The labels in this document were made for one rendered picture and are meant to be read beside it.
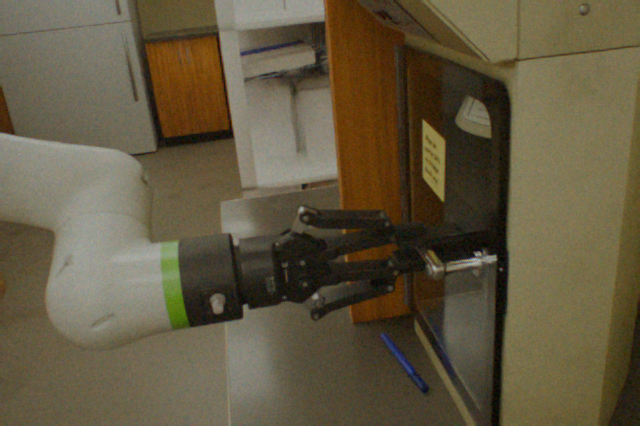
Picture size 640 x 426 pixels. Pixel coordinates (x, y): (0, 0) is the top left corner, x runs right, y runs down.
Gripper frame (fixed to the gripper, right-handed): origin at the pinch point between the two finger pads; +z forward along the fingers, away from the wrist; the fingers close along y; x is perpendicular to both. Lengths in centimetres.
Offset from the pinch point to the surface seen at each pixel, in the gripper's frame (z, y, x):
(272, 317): -17.1, -26.0, 31.9
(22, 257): -155, -120, 291
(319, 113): 7, -13, 118
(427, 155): 3.5, 7.0, 9.4
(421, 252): -1.4, 0.6, -2.6
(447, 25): -1.3, 24.4, -10.4
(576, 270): 11.3, 0.6, -10.9
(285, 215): -10, -26, 75
